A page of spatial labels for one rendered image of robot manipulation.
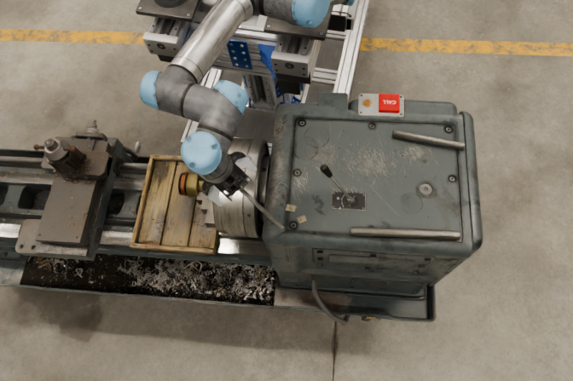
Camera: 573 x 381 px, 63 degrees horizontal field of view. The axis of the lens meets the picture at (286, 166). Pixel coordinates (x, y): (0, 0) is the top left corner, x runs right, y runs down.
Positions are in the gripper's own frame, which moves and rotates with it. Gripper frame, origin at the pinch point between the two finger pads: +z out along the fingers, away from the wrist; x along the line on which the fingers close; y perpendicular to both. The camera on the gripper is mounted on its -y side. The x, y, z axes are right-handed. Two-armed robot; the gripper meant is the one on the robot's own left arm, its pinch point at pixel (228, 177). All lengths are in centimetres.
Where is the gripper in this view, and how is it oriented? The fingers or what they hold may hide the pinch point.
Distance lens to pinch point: 124.2
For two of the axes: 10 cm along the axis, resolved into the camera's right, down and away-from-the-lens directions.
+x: 6.9, -7.2, 1.0
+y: 7.2, 6.6, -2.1
